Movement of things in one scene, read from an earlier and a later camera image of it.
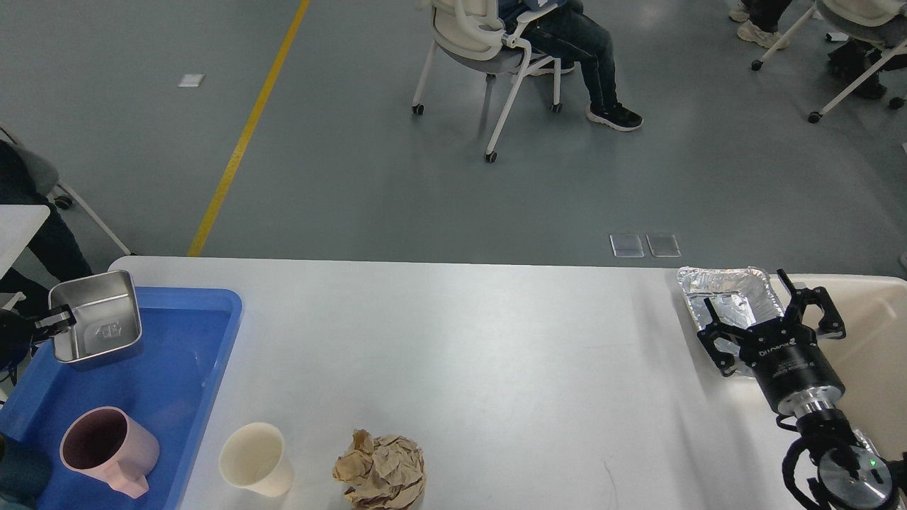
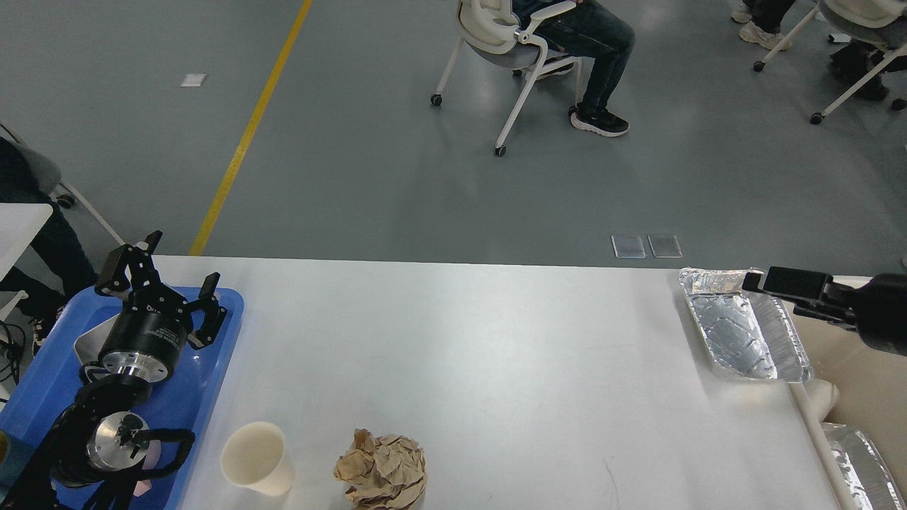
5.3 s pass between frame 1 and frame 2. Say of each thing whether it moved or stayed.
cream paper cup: stayed
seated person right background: stayed
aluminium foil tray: stayed
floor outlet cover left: stayed
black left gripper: moved
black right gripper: moved
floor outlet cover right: stayed
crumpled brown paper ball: stayed
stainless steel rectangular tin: moved
